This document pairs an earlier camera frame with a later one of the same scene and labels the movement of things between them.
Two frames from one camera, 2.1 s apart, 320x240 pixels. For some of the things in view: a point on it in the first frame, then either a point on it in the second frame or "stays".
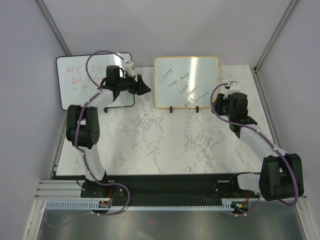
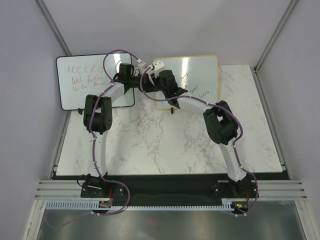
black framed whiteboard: x=77 y=84 stays
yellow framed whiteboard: x=185 y=82 stays
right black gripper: x=219 y=102 → x=156 y=81
